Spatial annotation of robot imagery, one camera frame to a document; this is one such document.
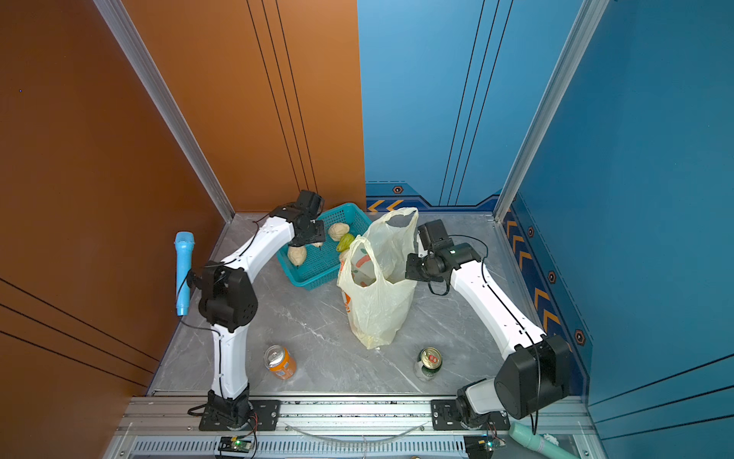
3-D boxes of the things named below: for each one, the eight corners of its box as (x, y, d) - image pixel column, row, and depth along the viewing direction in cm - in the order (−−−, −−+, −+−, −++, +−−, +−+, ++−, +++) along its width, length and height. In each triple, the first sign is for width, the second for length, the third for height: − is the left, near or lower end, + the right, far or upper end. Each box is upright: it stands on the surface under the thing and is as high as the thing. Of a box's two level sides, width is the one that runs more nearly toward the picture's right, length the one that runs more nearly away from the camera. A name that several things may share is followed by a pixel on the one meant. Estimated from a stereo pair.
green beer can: (417, 380, 80) (421, 369, 72) (415, 359, 84) (419, 346, 76) (437, 380, 80) (443, 369, 72) (434, 359, 84) (440, 346, 76)
